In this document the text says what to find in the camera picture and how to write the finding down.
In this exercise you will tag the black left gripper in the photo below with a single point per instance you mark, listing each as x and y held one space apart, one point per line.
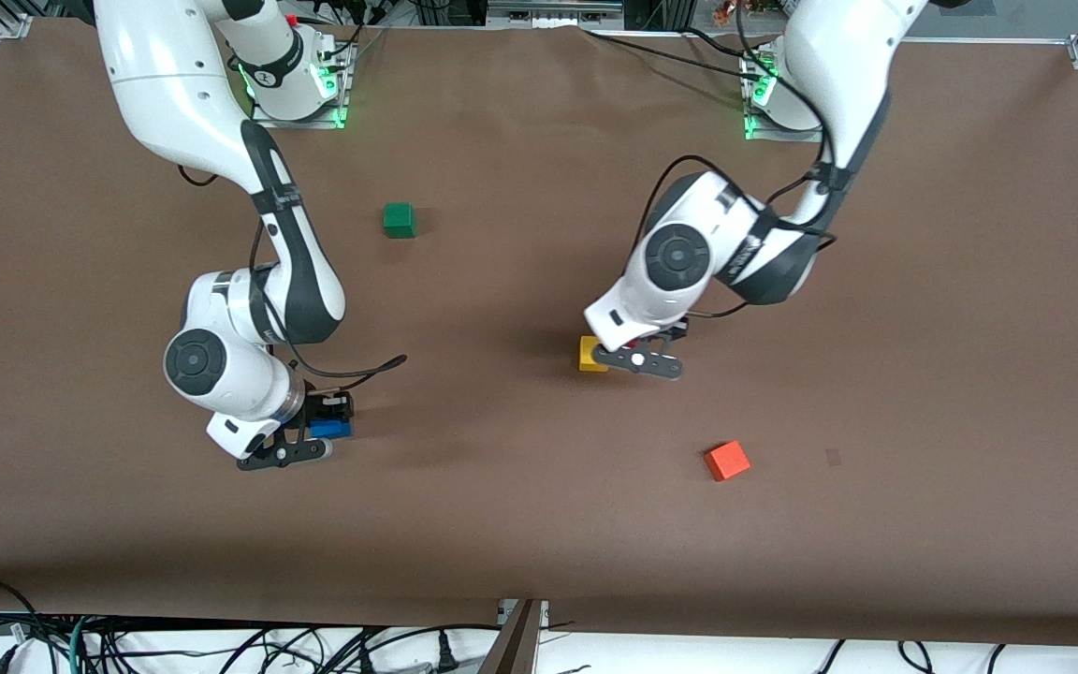
676 330

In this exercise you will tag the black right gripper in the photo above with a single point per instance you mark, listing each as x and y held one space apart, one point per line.
322 408

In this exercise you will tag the blue cube block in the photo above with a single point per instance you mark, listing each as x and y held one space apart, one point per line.
328 430

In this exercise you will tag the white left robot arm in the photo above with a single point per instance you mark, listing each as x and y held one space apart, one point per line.
838 65

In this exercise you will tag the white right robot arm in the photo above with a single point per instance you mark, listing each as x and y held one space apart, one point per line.
183 84

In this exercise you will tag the yellow cube block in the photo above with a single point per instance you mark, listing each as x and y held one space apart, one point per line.
590 356

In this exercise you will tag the orange cube block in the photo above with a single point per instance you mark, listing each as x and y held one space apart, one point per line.
727 461

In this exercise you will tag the green cube block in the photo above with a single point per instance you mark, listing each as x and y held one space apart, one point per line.
399 221

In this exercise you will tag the brown table cover sheet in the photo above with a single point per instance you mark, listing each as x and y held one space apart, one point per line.
539 524

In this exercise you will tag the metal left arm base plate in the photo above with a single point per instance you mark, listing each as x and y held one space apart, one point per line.
750 112

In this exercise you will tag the metal bracket post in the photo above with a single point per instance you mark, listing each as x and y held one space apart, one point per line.
513 641

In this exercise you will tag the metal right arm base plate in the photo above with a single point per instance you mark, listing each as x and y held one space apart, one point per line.
338 103

